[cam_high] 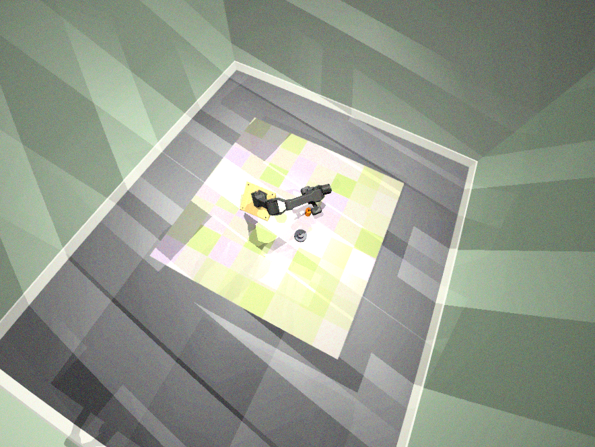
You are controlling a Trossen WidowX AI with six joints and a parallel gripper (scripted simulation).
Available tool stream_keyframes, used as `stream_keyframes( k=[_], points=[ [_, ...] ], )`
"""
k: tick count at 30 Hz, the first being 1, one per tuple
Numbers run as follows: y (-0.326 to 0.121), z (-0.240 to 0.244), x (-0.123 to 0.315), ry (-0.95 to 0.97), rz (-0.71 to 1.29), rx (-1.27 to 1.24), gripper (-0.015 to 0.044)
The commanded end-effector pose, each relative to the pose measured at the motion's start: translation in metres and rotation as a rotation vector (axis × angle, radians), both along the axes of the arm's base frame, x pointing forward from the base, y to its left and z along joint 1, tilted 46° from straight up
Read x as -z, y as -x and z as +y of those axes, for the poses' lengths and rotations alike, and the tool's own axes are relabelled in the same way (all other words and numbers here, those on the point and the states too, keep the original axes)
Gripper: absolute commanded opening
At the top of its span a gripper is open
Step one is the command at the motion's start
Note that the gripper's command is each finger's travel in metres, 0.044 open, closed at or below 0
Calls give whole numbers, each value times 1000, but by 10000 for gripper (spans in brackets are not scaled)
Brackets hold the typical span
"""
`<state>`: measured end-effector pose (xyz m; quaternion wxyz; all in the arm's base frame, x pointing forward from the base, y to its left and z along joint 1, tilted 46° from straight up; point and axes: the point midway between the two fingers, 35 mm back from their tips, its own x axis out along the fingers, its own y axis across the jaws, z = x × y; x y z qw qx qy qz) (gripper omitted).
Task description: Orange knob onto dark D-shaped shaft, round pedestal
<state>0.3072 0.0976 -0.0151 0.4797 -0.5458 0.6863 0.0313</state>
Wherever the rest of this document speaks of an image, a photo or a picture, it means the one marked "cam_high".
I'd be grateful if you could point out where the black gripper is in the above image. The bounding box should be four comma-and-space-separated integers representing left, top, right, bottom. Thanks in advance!
300, 186, 322, 215

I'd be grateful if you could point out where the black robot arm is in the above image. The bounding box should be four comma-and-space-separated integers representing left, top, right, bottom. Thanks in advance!
251, 184, 332, 216

